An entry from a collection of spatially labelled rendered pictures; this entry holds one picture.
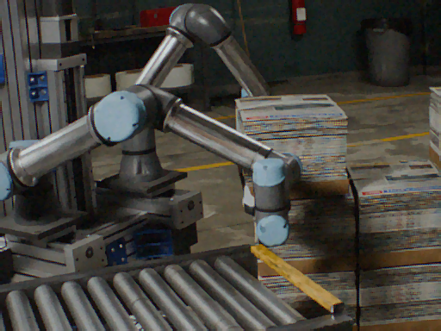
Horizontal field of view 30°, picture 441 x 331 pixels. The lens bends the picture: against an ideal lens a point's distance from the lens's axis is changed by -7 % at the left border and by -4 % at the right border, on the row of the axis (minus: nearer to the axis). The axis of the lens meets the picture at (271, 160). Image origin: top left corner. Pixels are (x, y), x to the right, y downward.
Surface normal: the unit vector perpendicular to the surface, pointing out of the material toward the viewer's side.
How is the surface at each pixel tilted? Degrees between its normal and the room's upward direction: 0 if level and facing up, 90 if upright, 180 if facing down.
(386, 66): 91
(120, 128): 87
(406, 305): 90
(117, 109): 87
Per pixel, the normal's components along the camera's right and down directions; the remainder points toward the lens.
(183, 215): 0.86, 0.07
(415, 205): 0.02, 0.23
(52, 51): -0.51, 0.23
